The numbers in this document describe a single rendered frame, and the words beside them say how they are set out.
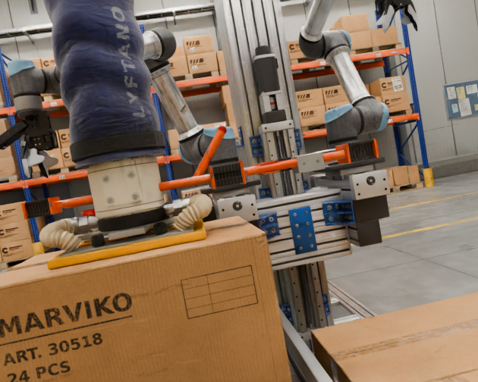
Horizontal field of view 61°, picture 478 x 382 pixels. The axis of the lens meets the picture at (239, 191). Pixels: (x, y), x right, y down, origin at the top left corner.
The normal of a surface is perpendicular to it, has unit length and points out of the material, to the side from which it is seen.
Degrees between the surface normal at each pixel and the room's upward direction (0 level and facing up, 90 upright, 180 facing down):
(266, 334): 90
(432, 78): 90
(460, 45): 90
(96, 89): 73
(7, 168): 90
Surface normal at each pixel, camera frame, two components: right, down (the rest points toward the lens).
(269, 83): 0.12, 0.03
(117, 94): 0.49, -0.33
